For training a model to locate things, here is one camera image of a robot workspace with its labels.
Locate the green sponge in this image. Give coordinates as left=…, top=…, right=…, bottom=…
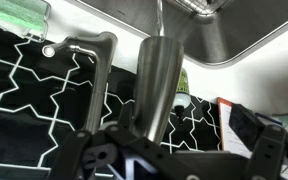
left=0, top=0, right=46, bottom=32

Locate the large green soap bottle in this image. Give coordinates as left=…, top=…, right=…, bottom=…
left=174, top=67, right=192, bottom=118

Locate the clear plastic sponge holder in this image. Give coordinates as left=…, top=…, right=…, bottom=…
left=0, top=0, right=52, bottom=43

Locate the steel faucet lever handle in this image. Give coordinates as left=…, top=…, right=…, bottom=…
left=41, top=35, right=100, bottom=62

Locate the white paper with orange edge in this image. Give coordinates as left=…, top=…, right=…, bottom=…
left=216, top=96, right=252, bottom=160

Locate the wire sink bottom grid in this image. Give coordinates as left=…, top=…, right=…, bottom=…
left=173, top=0, right=232, bottom=17

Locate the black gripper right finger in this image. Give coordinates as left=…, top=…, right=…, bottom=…
left=228, top=103, right=287, bottom=180

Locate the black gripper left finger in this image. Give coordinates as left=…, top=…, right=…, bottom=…
left=46, top=103, right=202, bottom=180

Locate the stainless steel sink basin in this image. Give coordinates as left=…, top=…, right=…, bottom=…
left=75, top=0, right=288, bottom=67

